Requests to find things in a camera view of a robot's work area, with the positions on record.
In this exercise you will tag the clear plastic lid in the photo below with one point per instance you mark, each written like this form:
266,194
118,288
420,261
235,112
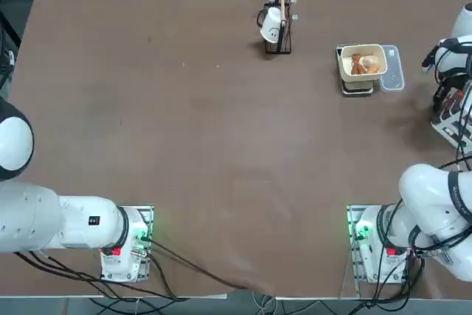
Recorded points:
392,79

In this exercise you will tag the silver digital kitchen scale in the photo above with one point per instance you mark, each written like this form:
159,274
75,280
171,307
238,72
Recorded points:
355,90

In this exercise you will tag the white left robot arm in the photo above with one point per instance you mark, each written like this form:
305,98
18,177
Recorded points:
81,223

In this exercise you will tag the brown pretzel bread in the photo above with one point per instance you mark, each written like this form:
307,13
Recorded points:
355,66

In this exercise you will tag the cream rectangular container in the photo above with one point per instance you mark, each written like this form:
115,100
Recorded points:
381,53

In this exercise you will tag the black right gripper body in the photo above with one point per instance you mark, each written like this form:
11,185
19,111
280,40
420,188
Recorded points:
451,82

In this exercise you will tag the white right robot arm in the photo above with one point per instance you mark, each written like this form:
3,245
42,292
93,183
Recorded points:
416,219

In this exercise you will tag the white smiley mug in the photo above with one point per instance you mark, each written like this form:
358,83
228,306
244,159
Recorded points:
271,23

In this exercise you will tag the white three-layer storage frame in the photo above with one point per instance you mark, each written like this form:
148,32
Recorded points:
448,128

